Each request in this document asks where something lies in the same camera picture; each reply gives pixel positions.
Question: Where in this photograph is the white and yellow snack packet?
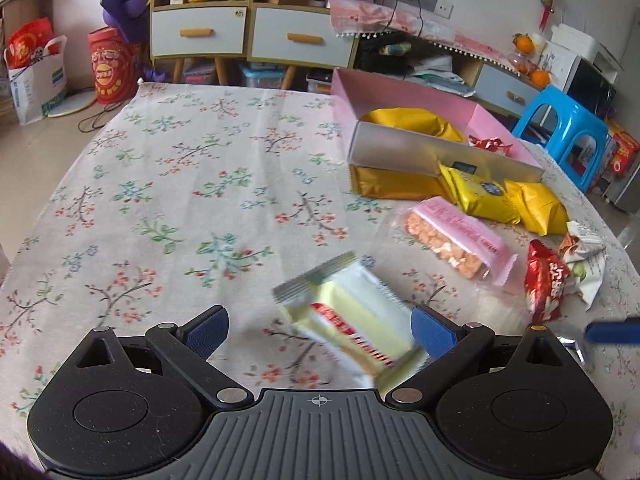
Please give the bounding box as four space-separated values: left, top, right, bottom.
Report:
272 251 432 392

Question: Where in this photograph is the pink cracker packet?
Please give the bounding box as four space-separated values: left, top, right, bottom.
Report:
399 197 519 287

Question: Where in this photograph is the pink cardboard box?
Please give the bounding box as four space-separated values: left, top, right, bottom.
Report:
330 67 546 184

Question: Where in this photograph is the red and white snack packet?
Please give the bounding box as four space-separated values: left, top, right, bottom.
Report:
469 134 514 154

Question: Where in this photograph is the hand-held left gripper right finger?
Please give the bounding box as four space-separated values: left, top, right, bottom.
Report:
390 304 583 408

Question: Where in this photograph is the grey drawer with orange handle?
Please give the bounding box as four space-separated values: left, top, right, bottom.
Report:
251 7 358 64
151 9 247 58

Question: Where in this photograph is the clear storage box blue lid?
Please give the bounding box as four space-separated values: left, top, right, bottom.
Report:
239 62 297 93

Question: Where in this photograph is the black cable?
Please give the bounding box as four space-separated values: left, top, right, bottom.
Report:
384 0 427 37

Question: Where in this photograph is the red cylindrical bucket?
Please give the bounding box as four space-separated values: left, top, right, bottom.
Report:
88 27 147 106

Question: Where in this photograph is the white snack packet red print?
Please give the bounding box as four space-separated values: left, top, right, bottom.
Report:
559 220 609 309

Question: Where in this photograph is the purple plush toy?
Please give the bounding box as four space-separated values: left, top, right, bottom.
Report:
99 0 171 84

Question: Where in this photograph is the blue plastic stool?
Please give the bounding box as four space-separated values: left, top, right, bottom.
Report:
511 84 611 194

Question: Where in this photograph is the pile of white bags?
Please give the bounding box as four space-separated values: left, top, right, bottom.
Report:
404 52 477 97

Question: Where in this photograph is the gold foil packet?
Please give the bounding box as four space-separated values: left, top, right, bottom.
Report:
349 164 447 202

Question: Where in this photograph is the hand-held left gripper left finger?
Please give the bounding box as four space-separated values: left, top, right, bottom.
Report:
62 304 252 410

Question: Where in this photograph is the pink floral cloth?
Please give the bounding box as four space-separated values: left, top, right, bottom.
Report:
324 0 517 69

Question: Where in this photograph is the floral tablecloth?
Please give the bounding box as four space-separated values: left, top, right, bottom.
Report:
0 80 640 461

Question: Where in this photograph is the red gift bag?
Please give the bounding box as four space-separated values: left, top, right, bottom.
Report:
7 17 55 69

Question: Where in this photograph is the red cardboard box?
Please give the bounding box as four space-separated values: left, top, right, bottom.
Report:
606 120 640 179

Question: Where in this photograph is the black bag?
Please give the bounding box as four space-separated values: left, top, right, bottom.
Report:
357 35 409 74

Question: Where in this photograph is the wooden cabinet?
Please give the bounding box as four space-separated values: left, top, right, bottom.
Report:
149 0 362 92

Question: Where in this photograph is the low wooden tv stand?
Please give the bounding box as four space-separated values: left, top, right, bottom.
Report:
354 34 547 112

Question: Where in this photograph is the yellow packet with blue label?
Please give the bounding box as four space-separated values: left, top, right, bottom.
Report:
438 160 522 227

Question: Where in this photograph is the white printer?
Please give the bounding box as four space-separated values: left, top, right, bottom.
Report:
549 24 625 74

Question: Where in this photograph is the large yellow snack bag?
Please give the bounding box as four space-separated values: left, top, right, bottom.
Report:
360 107 467 145

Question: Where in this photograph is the black microwave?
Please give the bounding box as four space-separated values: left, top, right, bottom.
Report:
564 55 619 122

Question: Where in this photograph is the white shopping bag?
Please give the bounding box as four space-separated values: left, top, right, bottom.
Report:
4 35 69 127

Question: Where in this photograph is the silver appliance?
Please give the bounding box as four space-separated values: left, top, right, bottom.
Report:
606 160 640 212

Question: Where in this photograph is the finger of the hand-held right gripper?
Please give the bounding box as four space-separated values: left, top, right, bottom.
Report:
585 316 640 346

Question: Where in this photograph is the plain yellow packet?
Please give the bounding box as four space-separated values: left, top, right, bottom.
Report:
504 179 571 237

